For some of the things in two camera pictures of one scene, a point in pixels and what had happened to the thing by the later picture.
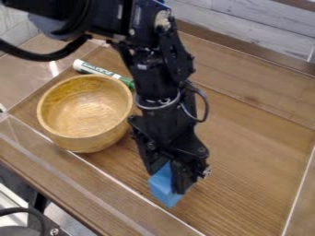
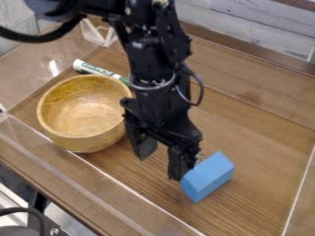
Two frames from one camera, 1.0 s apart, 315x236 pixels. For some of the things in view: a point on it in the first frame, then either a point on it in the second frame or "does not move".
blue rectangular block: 162,186 → 206,177
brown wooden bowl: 83,112 does not move
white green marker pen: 87,67 does not move
